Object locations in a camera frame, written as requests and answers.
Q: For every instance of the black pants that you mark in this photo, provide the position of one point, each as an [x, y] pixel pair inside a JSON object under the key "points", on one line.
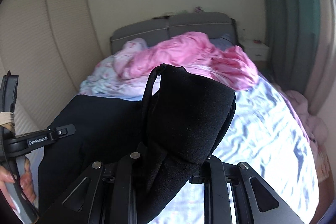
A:
{"points": [[176, 126]]}

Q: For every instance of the light floral pillow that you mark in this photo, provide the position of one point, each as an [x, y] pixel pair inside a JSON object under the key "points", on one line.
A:
{"points": [[110, 77]]}

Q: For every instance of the pink crumpled quilt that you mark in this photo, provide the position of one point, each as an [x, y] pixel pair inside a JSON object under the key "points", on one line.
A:
{"points": [[194, 52]]}

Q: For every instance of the teal curtain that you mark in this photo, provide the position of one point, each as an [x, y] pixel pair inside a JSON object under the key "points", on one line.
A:
{"points": [[292, 33]]}

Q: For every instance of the person's left hand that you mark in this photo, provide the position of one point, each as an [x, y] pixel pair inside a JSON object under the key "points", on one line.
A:
{"points": [[26, 182]]}

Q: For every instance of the blue floral striped bedsheet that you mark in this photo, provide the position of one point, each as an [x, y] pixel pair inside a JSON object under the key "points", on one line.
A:
{"points": [[264, 133]]}

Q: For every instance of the white bedside table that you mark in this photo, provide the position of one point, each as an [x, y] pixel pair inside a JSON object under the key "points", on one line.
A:
{"points": [[256, 51]]}

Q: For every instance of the grey upholstered headboard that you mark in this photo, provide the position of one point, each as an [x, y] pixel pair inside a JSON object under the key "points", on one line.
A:
{"points": [[153, 31]]}

